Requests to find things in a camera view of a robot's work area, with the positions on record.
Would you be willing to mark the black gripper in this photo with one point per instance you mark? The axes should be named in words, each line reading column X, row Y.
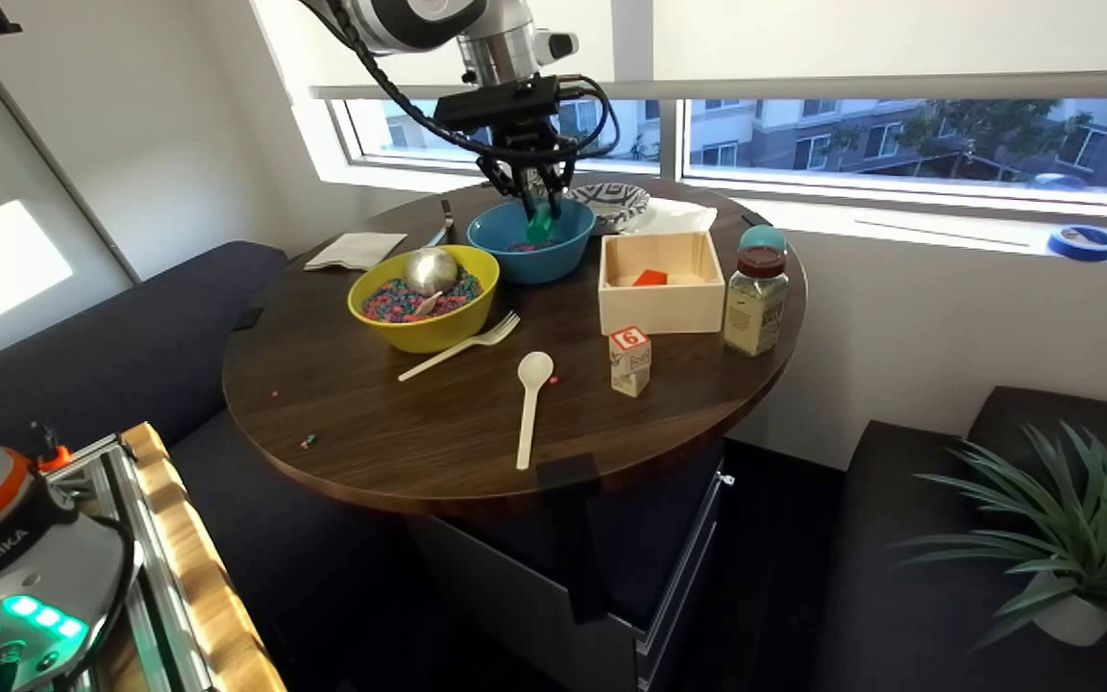
column 524, row 146

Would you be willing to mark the yellow bowl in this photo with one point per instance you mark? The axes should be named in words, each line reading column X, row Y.
column 431, row 336

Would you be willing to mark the patterned black white bowl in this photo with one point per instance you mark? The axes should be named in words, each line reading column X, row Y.
column 616, row 205

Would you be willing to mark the green block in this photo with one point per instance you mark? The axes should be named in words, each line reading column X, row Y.
column 534, row 233

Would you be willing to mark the blue tape roll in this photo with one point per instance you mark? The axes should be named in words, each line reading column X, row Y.
column 1083, row 244

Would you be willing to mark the blue bowl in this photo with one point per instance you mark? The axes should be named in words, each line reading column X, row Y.
column 559, row 262

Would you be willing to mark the wooden edged robot cart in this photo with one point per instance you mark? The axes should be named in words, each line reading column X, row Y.
column 195, row 564

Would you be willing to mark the green spiky plant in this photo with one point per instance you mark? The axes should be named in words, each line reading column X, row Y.
column 1065, row 512

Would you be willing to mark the metal ladle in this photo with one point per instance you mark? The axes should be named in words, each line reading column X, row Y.
column 431, row 269

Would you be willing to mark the white paper napkin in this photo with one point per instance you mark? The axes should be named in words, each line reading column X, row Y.
column 354, row 253

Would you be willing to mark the small wooden block red mark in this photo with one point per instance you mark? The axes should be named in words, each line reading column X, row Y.
column 633, row 369

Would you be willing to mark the white window frame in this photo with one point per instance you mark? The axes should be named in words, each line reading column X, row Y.
column 669, row 140

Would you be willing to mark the red rectangular block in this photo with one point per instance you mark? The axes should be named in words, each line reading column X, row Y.
column 652, row 278

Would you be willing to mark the dark blue-grey sofa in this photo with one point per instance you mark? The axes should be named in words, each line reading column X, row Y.
column 95, row 333
column 912, row 579

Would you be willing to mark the spice jar brown lid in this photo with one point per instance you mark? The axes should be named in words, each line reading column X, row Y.
column 752, row 321

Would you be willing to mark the white plant pot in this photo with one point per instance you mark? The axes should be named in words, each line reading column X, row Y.
column 1072, row 620

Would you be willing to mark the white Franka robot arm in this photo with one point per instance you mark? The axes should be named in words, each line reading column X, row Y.
column 423, row 19

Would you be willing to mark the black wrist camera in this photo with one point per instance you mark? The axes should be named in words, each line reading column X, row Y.
column 502, row 101

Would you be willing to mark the white crumpled cloth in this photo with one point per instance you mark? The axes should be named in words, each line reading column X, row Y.
column 682, row 217

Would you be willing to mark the colourful beads pile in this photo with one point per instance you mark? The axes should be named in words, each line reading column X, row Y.
column 386, row 305

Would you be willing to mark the light wooden box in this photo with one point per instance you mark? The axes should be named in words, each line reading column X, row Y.
column 655, row 313

